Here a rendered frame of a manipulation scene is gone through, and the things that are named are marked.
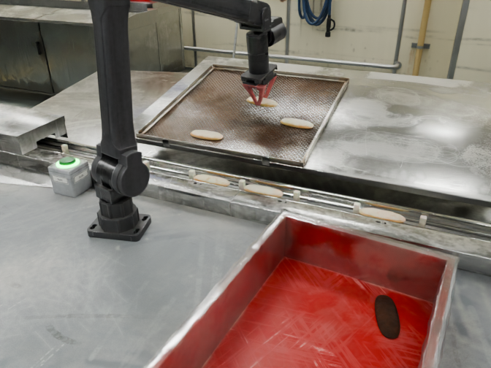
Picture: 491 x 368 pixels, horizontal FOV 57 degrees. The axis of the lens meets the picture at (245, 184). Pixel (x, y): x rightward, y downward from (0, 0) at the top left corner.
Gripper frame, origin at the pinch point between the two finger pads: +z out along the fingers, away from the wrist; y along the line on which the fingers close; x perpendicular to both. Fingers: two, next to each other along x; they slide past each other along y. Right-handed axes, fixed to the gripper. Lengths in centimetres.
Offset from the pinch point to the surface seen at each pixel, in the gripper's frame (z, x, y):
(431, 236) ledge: 5, -55, -30
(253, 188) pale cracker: 6.1, -14.1, -30.2
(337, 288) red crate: 5, -43, -50
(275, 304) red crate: 4, -35, -59
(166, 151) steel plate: 13.2, 23.8, -18.4
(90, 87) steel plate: 21, 96, 17
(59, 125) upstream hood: 4, 53, -31
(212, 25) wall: 105, 233, 299
